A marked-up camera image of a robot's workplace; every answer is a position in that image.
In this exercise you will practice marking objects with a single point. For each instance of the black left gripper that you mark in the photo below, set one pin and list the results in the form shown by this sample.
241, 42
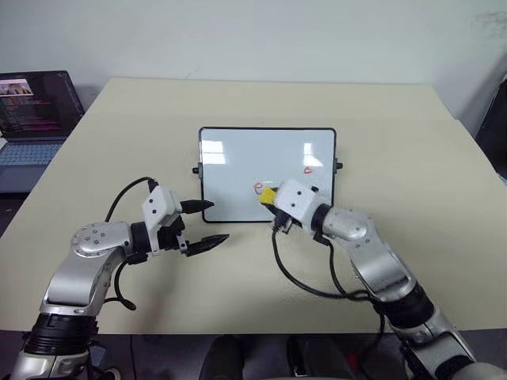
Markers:
170, 233

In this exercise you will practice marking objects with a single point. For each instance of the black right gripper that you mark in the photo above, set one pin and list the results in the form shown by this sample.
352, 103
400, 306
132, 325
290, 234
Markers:
285, 224

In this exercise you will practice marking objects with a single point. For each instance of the yellow whiteboard eraser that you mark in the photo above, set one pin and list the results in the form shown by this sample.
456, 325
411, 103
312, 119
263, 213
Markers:
267, 195

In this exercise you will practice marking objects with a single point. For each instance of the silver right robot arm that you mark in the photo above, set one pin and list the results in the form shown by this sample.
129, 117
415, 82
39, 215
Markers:
380, 261

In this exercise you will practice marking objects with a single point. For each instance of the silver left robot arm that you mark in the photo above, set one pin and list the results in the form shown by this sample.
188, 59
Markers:
75, 273

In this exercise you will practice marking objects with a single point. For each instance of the small black-framed whiteboard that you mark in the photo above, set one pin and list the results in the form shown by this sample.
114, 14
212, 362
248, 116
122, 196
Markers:
245, 178

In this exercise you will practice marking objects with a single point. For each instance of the dark rounded shape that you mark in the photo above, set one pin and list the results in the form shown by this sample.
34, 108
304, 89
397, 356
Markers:
223, 358

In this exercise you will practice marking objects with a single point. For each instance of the dark shoe with white sole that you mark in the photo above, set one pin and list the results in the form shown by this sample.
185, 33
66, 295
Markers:
113, 374

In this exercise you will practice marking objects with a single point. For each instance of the open grey laptop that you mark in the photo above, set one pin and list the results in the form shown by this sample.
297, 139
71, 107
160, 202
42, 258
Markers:
31, 118

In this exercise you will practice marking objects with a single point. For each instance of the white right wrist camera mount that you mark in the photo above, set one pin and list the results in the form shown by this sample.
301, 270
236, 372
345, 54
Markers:
295, 200

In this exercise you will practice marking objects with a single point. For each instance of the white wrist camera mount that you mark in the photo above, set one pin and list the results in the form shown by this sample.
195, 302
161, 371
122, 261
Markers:
295, 200
157, 206

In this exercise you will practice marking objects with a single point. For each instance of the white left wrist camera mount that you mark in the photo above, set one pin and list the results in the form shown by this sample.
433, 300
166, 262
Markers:
157, 206

